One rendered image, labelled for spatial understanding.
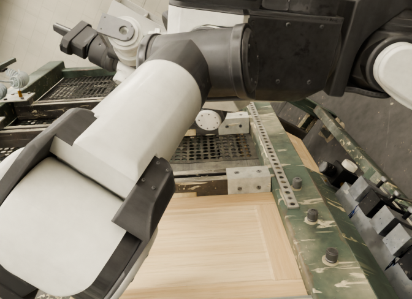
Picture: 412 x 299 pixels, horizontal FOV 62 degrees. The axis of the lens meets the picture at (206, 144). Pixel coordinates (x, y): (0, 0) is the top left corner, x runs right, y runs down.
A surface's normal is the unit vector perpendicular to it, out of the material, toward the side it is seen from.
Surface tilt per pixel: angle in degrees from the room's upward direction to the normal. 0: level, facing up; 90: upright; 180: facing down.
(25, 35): 90
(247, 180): 90
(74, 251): 82
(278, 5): 90
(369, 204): 0
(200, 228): 58
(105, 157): 84
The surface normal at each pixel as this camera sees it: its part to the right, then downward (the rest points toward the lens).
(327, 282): -0.05, -0.89
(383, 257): -0.87, -0.42
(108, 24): 0.08, -0.04
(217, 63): -0.33, 0.22
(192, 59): 0.55, -0.56
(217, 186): 0.04, 0.46
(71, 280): -0.22, 0.50
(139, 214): 0.28, -0.23
